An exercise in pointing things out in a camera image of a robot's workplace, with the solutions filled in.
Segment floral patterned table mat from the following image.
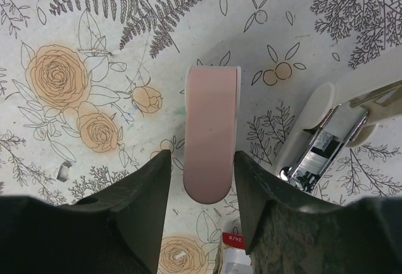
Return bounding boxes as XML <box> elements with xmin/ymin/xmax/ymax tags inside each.
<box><xmin>1</xmin><ymin>0</ymin><xmax>401</xmax><ymax>273</ymax></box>

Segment red white staples box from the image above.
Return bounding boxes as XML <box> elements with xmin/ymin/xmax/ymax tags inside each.
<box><xmin>213</xmin><ymin>232</ymin><xmax>253</xmax><ymax>274</ymax></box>

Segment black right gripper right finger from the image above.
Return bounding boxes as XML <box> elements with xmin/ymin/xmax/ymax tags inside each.
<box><xmin>234</xmin><ymin>151</ymin><xmax>401</xmax><ymax>273</ymax></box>

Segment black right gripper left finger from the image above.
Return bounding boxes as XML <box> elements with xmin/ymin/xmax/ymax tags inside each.
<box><xmin>1</xmin><ymin>150</ymin><xmax>171</xmax><ymax>273</ymax></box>

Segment silver staple strip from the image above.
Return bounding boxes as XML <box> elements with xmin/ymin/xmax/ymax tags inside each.
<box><xmin>57</xmin><ymin>161</ymin><xmax>71</xmax><ymax>182</ymax></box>

